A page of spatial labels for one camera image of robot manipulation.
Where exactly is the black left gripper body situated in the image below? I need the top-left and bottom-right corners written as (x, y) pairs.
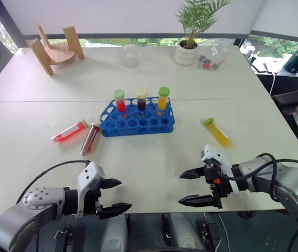
top-left (83, 178), bottom-right (107, 215)

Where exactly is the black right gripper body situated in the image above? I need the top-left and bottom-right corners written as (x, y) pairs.
top-left (203, 162), bottom-right (234, 209)

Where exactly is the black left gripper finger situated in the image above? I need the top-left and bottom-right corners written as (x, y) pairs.
top-left (99, 178), bottom-right (123, 190)
top-left (96, 202), bottom-right (133, 221)

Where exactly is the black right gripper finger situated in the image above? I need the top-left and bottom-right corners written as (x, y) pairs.
top-left (178, 167), bottom-right (206, 180)
top-left (177, 194), bottom-right (216, 208)

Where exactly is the orange liquid tube green cap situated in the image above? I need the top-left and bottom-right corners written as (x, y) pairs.
top-left (203, 117), bottom-right (233, 148)
top-left (156, 86), bottom-right (171, 111)

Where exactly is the dark red tube cream cap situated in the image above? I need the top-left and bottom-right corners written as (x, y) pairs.
top-left (79, 122), bottom-right (101, 156)

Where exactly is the red liquid tube green cap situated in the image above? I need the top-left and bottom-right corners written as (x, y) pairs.
top-left (50, 118), bottom-right (89, 143)
top-left (113, 89), bottom-right (127, 113)

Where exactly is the blue test tube rack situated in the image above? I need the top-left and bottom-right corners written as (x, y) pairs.
top-left (99, 97), bottom-right (176, 138)

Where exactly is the dark purple tube cream cap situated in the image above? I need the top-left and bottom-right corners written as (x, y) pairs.
top-left (135, 88), bottom-right (148, 111)

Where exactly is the dark rounded robot leg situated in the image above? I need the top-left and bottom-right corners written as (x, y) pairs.
top-left (67, 213), bottom-right (129, 252)
top-left (162, 212), bottom-right (207, 252)

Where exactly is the black chair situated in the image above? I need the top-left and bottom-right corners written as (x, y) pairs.
top-left (271, 90), bottom-right (298, 116)

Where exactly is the clear plastic bottle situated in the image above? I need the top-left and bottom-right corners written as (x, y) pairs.
top-left (196, 38), bottom-right (234, 70)

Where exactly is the white plant pot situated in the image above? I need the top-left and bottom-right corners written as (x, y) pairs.
top-left (174, 40), bottom-right (200, 66)

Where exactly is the clear glass bowl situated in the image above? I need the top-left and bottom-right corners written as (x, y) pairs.
top-left (116, 44), bottom-right (145, 68)

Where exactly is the white paper cup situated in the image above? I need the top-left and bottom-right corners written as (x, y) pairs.
top-left (244, 45), bottom-right (256, 61)

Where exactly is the wooden stand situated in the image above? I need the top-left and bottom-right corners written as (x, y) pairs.
top-left (30, 24), bottom-right (85, 76)

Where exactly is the green palm plant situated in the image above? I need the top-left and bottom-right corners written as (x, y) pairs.
top-left (175, 0), bottom-right (233, 49)

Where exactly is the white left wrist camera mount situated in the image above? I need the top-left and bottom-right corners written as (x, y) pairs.
top-left (74, 160), bottom-right (106, 219)

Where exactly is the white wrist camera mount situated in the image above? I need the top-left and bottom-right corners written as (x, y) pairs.
top-left (200, 143), bottom-right (241, 198)
top-left (74, 160), bottom-right (106, 219)

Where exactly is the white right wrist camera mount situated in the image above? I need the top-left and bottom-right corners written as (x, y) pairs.
top-left (200, 143), bottom-right (241, 198)

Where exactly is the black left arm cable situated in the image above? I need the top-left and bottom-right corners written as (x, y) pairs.
top-left (16, 159), bottom-right (90, 204)

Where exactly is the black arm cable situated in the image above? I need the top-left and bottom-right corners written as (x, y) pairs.
top-left (217, 153), bottom-right (298, 252)
top-left (16, 159), bottom-right (90, 204)

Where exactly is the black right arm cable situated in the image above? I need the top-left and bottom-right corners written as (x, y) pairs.
top-left (217, 153), bottom-right (298, 252)

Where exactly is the white cable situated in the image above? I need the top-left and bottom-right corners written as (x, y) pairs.
top-left (269, 70), bottom-right (276, 97)

